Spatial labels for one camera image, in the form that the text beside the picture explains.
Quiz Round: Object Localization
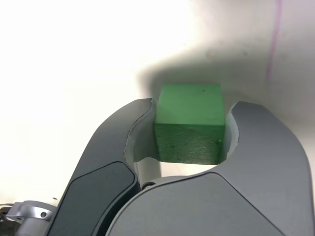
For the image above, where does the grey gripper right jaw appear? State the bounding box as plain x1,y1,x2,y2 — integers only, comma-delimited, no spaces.
105,100,315,236

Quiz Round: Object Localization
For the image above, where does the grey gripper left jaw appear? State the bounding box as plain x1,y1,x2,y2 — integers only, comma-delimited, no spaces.
45,97,162,236

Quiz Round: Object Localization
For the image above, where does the green cube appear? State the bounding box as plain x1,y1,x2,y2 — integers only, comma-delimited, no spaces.
154,83,226,166

